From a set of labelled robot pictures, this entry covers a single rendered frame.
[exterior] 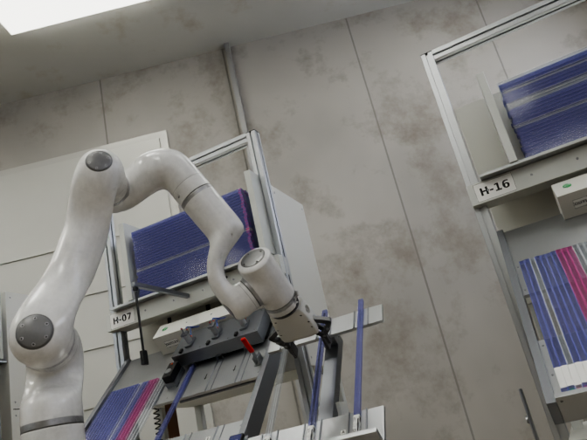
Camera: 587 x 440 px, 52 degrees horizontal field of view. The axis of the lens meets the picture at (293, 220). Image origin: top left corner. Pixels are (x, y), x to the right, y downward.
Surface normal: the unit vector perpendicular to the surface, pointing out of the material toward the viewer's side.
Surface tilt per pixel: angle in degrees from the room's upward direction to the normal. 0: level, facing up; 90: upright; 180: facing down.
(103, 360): 90
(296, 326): 144
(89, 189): 125
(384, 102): 90
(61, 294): 68
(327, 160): 90
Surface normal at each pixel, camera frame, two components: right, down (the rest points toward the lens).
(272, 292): 0.34, 0.39
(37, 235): -0.11, -0.33
